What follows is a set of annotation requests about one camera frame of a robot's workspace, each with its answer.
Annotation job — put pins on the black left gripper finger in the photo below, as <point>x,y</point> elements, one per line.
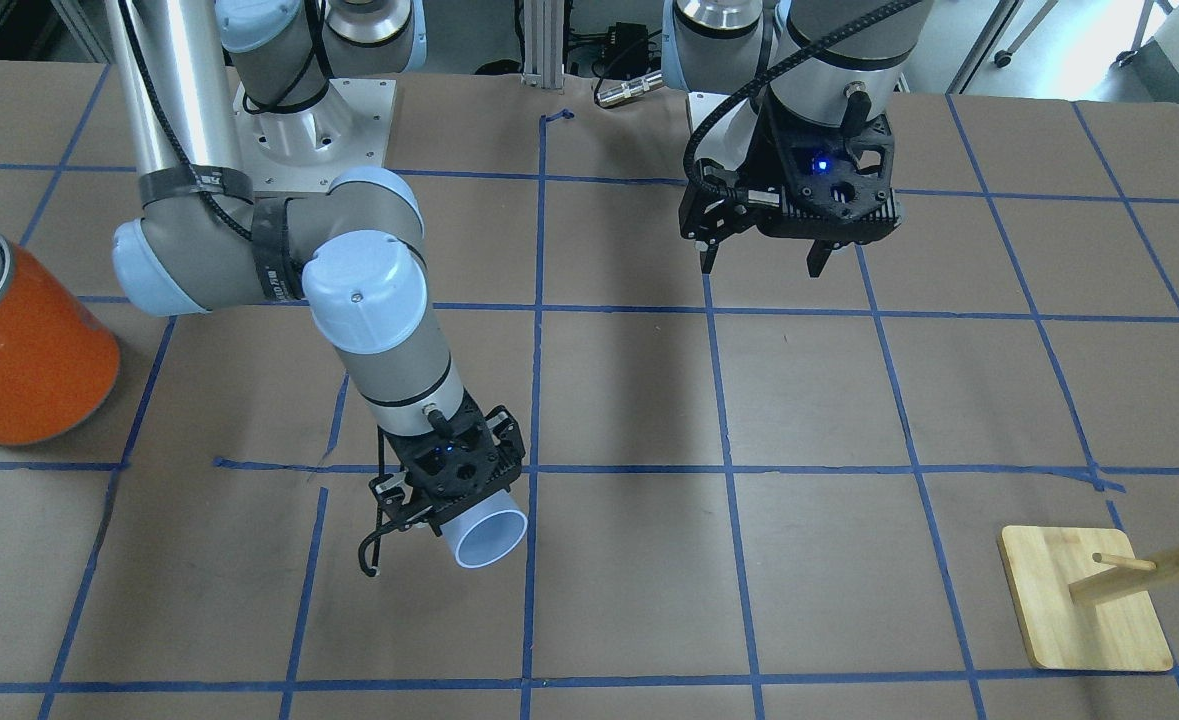
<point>817,258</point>
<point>709,245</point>

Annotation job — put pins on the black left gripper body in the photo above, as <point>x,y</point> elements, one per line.
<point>771,152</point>

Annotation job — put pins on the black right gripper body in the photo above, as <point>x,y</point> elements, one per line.
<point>396,493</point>

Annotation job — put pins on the light blue plastic cup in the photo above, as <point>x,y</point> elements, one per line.
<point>486,532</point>

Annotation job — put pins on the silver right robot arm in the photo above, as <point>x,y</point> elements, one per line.
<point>355,253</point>

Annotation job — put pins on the wooden cup stand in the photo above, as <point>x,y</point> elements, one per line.
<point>1095,595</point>

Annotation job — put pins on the orange can with silver lid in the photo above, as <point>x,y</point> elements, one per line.
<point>58,363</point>

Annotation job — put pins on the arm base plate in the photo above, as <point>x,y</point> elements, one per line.
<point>301,153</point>

